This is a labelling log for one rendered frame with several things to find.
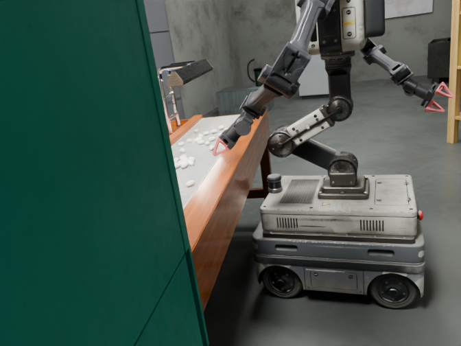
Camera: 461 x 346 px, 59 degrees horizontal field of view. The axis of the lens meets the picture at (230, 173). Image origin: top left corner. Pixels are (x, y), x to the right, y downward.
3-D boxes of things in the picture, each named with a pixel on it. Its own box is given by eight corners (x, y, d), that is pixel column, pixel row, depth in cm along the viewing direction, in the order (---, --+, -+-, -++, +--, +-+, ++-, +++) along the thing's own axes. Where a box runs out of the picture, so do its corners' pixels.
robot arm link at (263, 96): (303, 79, 114) (269, 60, 113) (293, 97, 113) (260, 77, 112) (267, 106, 156) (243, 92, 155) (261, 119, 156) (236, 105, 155)
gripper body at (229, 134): (218, 136, 153) (231, 122, 151) (223, 132, 163) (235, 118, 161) (230, 148, 154) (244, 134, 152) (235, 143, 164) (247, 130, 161)
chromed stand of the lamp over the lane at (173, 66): (210, 137, 242) (198, 59, 228) (202, 147, 224) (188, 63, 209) (180, 140, 246) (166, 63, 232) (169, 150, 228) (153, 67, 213)
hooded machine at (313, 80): (298, 100, 681) (291, 16, 638) (304, 93, 734) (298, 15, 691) (340, 97, 657) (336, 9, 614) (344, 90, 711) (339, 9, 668)
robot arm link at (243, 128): (267, 106, 154) (247, 94, 153) (267, 112, 144) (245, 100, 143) (251, 132, 159) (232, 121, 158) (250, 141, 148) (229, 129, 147)
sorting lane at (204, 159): (248, 117, 261) (248, 113, 260) (132, 292, 95) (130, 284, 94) (203, 121, 268) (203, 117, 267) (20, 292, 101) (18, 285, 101)
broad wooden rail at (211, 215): (269, 136, 263) (267, 108, 257) (192, 342, 96) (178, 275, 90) (251, 138, 265) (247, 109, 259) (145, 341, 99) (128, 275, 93)
